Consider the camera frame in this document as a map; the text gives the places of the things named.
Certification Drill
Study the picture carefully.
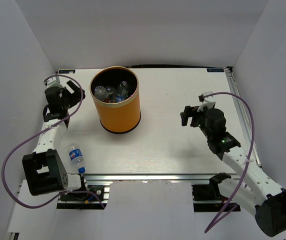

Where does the black label black cap bottle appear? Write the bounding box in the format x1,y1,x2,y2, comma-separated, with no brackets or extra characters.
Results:
94,85,109,102

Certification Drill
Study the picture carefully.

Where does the clear crushed plastic bottle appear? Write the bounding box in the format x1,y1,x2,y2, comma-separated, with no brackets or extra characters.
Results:
115,81,130,99

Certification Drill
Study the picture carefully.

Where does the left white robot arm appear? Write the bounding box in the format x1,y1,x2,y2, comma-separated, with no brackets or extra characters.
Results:
22,76,89,200

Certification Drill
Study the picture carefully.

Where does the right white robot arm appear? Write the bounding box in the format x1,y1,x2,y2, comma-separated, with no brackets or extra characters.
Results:
180,106,286,237

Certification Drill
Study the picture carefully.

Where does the blue bottle inside bin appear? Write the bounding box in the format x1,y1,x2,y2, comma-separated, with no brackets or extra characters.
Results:
110,94,127,104

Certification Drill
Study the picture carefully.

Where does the orange cylindrical bin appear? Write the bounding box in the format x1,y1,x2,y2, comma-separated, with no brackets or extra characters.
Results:
89,66,141,134

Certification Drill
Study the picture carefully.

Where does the blue label blue cap bottle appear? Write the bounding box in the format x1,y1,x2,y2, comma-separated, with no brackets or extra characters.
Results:
68,143,86,175

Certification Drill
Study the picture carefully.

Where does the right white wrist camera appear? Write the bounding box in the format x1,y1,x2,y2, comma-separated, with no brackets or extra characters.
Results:
197,91,216,112

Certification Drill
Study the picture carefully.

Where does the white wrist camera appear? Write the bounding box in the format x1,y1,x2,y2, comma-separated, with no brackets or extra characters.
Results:
43,76,64,89
197,91,216,112

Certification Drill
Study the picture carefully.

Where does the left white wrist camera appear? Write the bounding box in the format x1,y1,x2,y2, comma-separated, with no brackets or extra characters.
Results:
43,76,64,89

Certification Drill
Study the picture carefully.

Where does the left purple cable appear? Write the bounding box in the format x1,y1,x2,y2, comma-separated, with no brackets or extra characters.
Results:
0,74,106,210

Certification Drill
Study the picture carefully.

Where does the purple cable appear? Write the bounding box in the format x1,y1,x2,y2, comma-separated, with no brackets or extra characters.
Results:
0,74,106,210
204,91,256,234

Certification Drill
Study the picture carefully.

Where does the right aluminium table rail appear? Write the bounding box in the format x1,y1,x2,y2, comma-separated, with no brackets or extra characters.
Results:
224,66,262,168

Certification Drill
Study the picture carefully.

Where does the aluminium table rail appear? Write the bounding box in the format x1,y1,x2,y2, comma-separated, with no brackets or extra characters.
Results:
82,172,241,183
224,66,262,168

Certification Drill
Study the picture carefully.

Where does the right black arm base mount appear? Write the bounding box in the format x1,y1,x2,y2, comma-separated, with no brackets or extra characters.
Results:
191,172,231,213

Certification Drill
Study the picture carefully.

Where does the front aluminium table rail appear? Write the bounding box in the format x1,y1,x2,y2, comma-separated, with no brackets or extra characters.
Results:
82,172,241,183

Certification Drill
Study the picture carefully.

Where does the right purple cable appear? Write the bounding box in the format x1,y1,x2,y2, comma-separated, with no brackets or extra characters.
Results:
204,91,256,234

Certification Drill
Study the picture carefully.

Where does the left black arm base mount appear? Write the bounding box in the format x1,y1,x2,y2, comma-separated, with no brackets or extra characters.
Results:
56,179,112,210

